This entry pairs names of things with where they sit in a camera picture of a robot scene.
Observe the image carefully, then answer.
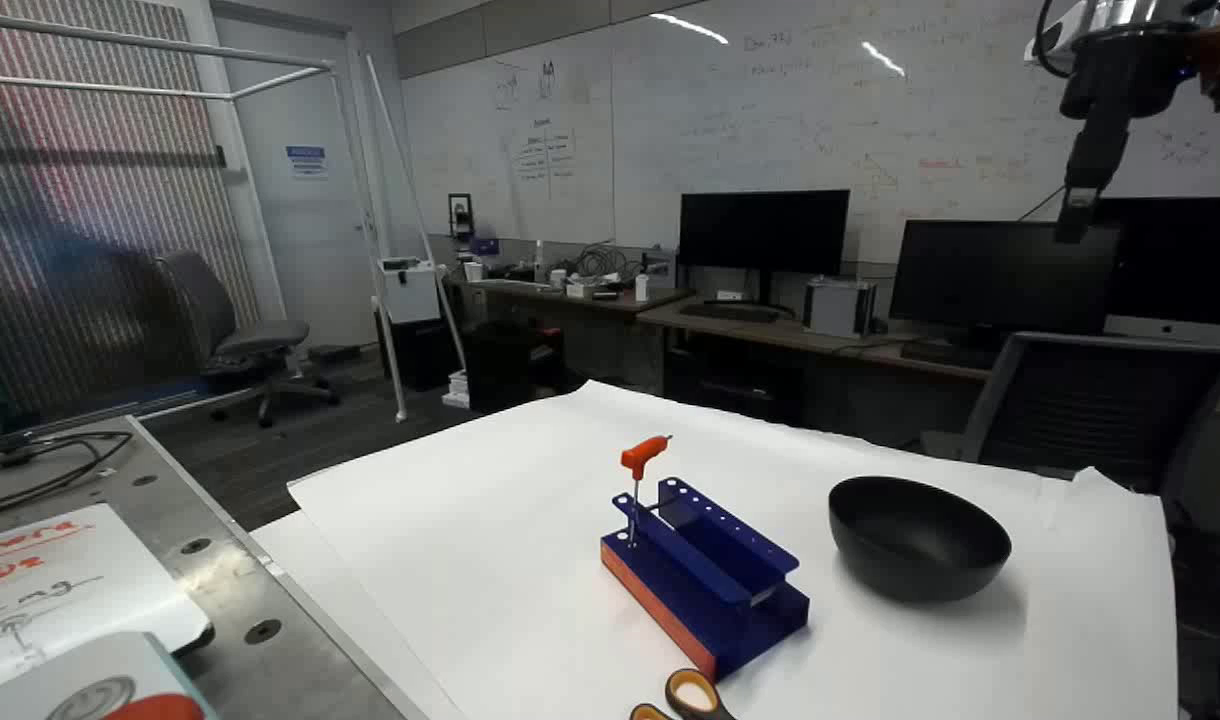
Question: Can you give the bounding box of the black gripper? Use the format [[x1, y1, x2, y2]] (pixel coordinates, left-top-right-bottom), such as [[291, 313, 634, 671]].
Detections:
[[1053, 23, 1202, 245]]

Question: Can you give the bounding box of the orange-handled metal tool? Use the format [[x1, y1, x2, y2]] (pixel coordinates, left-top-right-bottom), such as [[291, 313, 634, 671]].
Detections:
[[615, 433, 676, 512]]

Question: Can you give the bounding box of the black bowl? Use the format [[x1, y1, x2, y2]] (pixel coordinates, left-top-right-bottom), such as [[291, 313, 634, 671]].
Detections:
[[824, 472, 1015, 603]]

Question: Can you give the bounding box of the silver-edged large monitor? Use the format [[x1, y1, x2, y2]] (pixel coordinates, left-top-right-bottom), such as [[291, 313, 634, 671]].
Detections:
[[1091, 192, 1220, 341]]

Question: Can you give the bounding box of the dark office chair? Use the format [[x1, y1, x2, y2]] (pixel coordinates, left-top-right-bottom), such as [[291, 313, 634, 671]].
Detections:
[[958, 329, 1220, 499]]

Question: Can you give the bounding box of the white box on desk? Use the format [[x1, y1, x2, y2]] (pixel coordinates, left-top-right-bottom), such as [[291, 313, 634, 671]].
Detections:
[[801, 272, 879, 341]]

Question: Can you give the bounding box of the black keyboard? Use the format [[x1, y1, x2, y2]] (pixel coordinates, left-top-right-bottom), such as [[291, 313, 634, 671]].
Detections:
[[693, 297, 801, 329]]

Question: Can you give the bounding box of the blue and orange tool rack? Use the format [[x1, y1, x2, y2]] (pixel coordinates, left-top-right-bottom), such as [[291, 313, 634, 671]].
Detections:
[[597, 472, 816, 683]]

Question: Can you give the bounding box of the large white paper sheet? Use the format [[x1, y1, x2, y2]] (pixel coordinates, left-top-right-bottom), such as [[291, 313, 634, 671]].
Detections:
[[253, 376, 1183, 720]]

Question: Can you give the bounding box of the grey mesh office chair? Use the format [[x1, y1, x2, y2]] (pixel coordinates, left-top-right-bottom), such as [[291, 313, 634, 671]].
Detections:
[[152, 249, 347, 433]]

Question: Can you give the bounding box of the white and red booklet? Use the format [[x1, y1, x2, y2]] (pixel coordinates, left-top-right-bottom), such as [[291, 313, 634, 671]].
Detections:
[[0, 627, 223, 720]]

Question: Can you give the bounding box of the white handwritten paper sheet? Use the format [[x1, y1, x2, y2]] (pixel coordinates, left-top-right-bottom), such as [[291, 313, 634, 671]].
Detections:
[[0, 499, 215, 699]]

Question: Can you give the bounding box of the black wall-mounted device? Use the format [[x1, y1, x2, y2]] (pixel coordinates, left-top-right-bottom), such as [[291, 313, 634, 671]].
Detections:
[[445, 189, 480, 245]]

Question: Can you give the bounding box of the black cable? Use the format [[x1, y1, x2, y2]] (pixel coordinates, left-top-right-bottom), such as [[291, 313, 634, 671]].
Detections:
[[0, 424, 137, 522]]

